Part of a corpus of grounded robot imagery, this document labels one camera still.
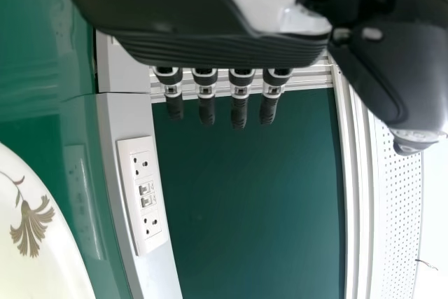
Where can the plate with brown leaf pattern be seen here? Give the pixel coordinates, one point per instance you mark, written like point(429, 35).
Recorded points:
point(35, 260)

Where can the grey socket rail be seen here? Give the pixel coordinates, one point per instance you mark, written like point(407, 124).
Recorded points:
point(115, 113)

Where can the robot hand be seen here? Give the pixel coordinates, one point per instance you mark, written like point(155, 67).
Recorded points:
point(210, 15)

